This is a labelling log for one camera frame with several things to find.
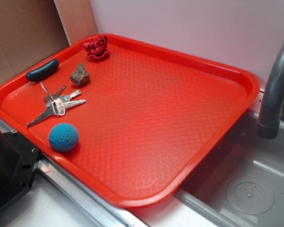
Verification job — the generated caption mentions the red paper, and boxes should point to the red paper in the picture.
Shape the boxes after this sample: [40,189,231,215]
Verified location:
[83,35,109,60]

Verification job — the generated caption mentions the red plastic tray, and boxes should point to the red plastic tray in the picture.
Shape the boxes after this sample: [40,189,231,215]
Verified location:
[0,35,259,208]

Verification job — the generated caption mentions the brown grey rock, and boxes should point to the brown grey rock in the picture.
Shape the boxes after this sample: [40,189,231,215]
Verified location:
[69,63,90,87]

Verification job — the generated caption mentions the blue foam golf ball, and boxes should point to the blue foam golf ball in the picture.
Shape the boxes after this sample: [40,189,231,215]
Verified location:
[49,123,79,152]

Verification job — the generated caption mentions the silver key bunch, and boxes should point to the silver key bunch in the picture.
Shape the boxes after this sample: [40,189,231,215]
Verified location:
[27,82,87,128]

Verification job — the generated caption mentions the dark green toy cucumber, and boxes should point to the dark green toy cucumber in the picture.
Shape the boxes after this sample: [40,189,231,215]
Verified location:
[26,59,59,82]

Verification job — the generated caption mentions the grey plastic sink basin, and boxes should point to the grey plastic sink basin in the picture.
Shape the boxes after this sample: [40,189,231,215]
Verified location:
[174,111,284,227]

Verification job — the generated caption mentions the grey sink faucet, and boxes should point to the grey sink faucet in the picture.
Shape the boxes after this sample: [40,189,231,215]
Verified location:
[257,44,284,140]

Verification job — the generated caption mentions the black box with screws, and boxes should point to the black box with screws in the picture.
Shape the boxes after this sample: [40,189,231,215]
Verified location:
[0,131,40,212]

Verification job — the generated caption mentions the brown cardboard panel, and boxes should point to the brown cardboard panel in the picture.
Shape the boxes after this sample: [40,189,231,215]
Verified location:
[0,0,98,85]

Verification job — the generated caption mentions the silver metal rail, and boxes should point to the silver metal rail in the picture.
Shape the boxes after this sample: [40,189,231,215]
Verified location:
[0,111,142,227]

